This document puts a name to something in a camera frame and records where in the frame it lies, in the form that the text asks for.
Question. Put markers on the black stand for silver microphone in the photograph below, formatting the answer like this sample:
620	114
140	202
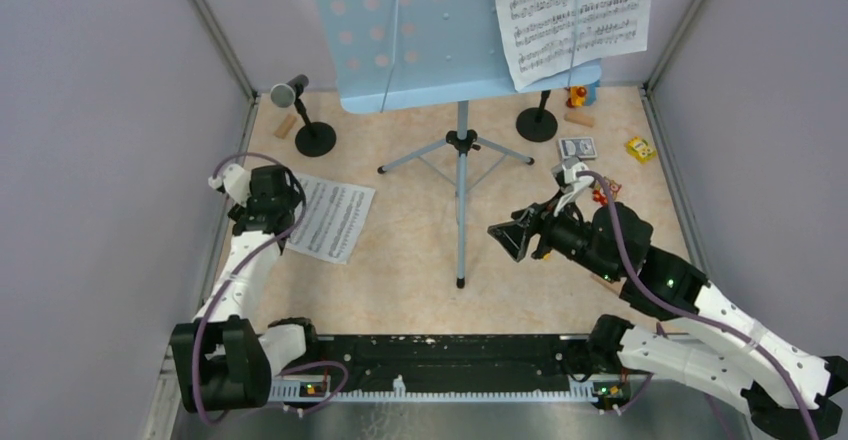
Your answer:
314	139

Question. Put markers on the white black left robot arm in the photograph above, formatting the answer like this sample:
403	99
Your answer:
221	362

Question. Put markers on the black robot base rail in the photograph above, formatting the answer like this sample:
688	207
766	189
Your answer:
490	365

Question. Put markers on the colourful toy block figure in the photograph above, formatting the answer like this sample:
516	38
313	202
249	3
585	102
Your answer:
581	96

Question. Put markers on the owl figure toy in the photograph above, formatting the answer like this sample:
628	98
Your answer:
604	196

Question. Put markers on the light blue music stand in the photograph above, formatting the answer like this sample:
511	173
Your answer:
400	54

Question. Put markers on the wooden block near back wall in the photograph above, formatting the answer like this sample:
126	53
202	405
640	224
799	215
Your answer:
580	118

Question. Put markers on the sheet music page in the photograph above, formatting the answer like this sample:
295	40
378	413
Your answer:
544	38
335	217

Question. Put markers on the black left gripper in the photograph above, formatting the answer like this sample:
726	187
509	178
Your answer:
292	198

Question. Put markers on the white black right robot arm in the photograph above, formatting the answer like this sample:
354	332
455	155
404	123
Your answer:
786	392

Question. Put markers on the blue playing card box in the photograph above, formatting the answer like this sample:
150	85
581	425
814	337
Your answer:
583	148

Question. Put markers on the black stand for gold microphone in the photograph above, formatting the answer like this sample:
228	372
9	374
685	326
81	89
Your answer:
537	124

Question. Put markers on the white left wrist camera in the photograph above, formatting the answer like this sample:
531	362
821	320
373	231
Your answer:
233	180

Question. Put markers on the wooden block back left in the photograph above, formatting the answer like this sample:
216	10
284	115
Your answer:
286	126

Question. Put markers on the silver black microphone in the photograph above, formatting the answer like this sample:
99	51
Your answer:
284	95

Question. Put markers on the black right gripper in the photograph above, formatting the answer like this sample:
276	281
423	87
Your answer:
538	218

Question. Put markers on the yellow small toy box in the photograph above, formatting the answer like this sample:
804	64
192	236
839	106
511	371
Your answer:
641	150

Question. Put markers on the wooden block front right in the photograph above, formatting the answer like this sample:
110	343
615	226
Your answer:
614	286

